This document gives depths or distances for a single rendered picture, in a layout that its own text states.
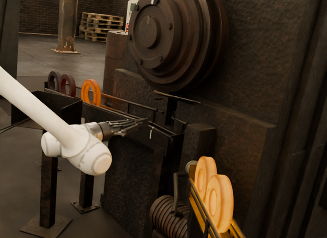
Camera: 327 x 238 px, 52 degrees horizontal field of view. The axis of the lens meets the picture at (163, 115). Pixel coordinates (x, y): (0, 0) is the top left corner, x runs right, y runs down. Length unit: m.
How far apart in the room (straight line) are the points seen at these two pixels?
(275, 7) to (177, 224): 0.82
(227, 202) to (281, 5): 0.69
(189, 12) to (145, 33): 0.19
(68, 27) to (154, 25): 7.14
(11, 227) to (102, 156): 1.10
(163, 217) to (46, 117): 0.55
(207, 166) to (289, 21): 0.55
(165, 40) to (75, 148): 0.52
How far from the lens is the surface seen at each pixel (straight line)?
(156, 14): 1.31
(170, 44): 1.23
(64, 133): 1.03
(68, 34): 8.39
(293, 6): 1.22
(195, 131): 1.26
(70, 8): 8.37
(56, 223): 2.03
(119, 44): 4.23
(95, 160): 1.03
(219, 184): 0.90
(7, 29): 4.10
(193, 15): 1.25
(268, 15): 1.26
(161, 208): 1.27
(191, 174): 1.16
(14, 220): 2.09
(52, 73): 2.37
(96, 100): 1.87
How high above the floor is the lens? 1.19
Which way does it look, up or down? 17 degrees down
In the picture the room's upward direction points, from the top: 8 degrees clockwise
